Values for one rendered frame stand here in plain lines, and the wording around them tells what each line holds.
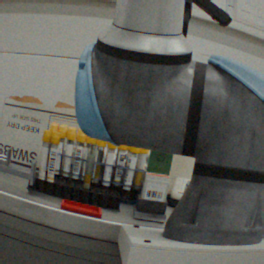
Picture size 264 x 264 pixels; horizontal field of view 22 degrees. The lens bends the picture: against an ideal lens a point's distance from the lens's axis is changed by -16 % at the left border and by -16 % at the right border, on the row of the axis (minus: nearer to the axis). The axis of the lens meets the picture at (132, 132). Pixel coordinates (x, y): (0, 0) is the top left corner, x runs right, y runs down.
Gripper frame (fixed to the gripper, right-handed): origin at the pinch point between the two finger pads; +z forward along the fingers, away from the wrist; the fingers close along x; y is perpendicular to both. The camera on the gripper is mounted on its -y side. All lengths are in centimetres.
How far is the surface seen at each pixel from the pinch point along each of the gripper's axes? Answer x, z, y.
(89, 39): -57, -5, 18
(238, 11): -57, -24, -21
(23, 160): -22.1, 24.3, 25.4
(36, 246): -57, 53, 23
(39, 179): -1.7, 24.4, 19.8
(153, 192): 2.0, 21.9, 0.3
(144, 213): 4.0, 25.4, 1.0
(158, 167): -2.9, 18.0, -0.1
